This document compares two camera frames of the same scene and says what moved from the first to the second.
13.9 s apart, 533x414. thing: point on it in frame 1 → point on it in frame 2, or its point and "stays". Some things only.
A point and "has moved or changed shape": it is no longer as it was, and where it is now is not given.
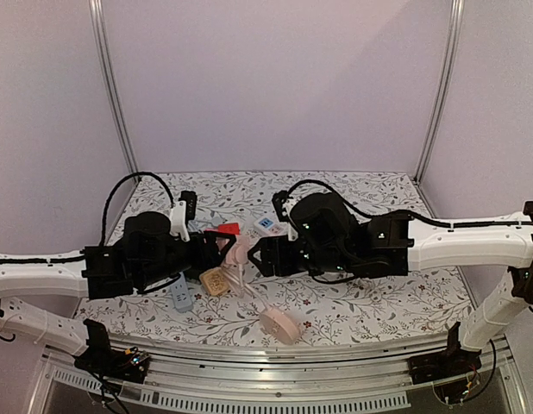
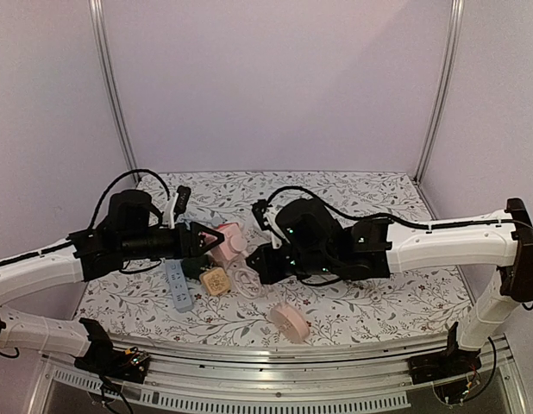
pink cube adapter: [238, 253] has moved or changed shape
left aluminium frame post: [104, 58] stays
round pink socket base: [279, 324] has moved or changed shape
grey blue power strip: [181, 295] stays
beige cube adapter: [215, 280] stays
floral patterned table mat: [398, 302] stays
